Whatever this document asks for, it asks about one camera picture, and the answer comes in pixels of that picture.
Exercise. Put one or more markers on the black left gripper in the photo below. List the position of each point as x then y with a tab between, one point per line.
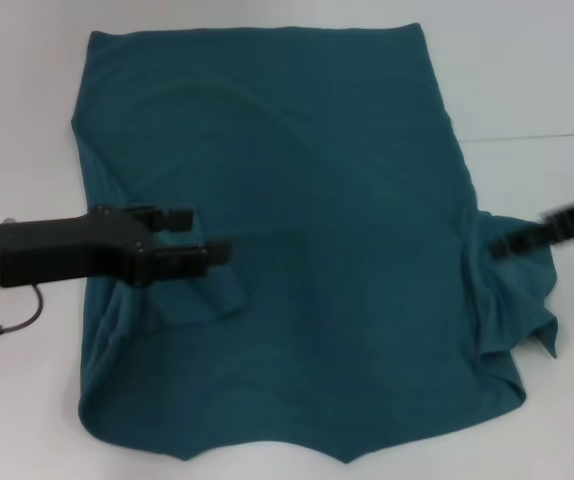
67	245

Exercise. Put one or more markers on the teal blue shirt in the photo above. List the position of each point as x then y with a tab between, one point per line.
317	175

